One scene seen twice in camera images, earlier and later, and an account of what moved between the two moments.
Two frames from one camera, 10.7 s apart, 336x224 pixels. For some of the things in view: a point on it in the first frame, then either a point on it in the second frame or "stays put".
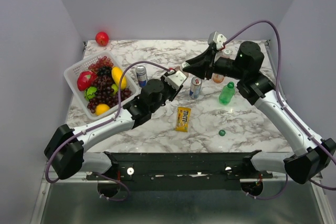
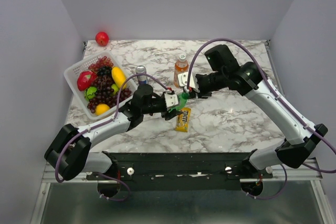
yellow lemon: x=101 y=108 stays put
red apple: x=102 y=39 stays put
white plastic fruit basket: x=71 y=75 stays put
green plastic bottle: x=228 y=92 to x=182 y=103
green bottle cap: x=222 y=132 to x=185 y=95
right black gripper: x=198 y=68 to x=201 y=94
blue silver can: x=141 y=72 stays put
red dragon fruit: x=84 y=79 stays put
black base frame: x=180 y=171 stays put
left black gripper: x=174 y=92 to x=168 y=116
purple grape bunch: x=104 y=94 stays put
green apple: x=115 y=87 stays put
